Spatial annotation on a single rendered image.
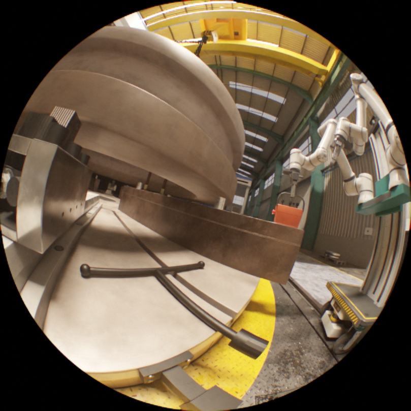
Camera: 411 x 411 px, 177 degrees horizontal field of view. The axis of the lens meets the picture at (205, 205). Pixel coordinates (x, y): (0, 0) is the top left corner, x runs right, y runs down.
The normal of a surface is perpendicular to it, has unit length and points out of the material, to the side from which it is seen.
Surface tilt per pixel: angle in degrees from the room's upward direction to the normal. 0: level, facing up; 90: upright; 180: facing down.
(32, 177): 90
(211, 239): 90
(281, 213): 97
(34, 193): 90
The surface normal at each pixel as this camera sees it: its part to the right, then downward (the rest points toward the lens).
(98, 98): 0.61, 0.13
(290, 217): -0.49, -0.06
